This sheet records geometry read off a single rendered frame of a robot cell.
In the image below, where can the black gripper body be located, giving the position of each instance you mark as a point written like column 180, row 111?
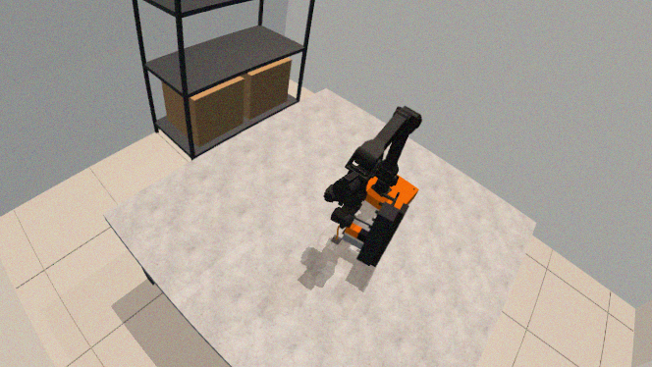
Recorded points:
column 344, row 216

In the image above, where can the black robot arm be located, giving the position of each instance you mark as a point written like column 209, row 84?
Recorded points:
column 369, row 157

